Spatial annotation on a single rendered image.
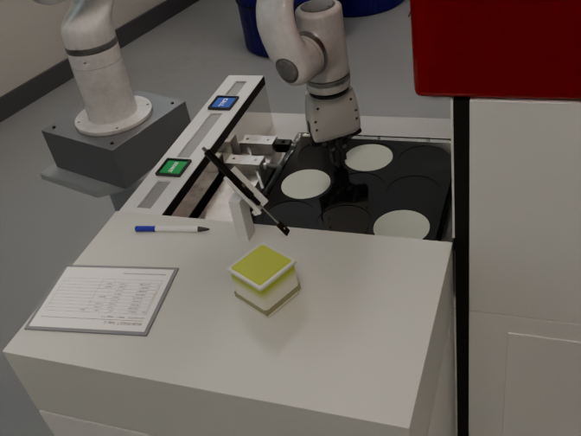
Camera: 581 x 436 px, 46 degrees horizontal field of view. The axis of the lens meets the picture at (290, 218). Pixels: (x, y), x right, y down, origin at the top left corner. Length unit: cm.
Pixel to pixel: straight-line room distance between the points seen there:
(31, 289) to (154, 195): 158
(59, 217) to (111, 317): 212
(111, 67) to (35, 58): 272
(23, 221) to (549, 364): 251
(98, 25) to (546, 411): 121
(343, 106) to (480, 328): 48
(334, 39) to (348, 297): 47
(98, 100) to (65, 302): 64
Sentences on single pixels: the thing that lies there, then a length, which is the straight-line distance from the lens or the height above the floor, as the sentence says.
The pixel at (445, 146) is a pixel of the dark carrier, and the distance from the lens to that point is 146.
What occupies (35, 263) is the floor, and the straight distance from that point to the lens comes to 301.
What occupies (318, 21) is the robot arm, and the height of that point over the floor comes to 123.
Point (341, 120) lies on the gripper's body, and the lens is 135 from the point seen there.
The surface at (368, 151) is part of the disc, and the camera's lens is 146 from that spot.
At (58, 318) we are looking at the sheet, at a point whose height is 97.
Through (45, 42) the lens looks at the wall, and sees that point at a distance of 440.
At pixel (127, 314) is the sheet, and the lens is 111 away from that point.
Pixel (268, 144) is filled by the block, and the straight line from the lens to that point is 152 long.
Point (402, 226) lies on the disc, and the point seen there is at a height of 90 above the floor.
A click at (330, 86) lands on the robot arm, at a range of 129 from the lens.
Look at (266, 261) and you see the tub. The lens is 102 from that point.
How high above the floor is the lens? 169
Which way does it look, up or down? 37 degrees down
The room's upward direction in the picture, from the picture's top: 11 degrees counter-clockwise
